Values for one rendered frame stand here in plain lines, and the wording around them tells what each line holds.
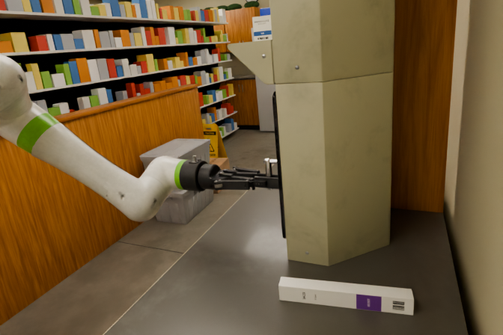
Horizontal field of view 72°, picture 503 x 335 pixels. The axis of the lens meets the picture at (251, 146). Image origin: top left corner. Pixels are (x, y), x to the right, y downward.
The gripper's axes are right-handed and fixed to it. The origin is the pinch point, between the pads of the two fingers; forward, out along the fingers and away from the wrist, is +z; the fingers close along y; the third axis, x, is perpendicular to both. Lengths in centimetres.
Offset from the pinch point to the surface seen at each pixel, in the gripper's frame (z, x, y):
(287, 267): 6.8, 20.4, -8.4
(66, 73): -240, -27, 141
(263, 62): 3.3, -31.8, -5.2
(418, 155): 38.0, 1.4, 31.8
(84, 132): -189, 16, 103
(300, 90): 11.7, -25.1, -5.3
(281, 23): 8.0, -39.8, -5.2
